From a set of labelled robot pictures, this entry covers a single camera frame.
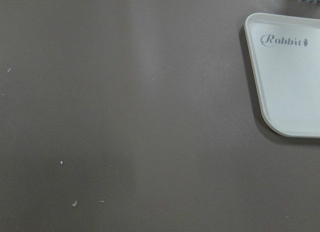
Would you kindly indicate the beige rectangular tray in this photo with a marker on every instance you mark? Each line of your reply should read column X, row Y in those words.
column 285, row 58

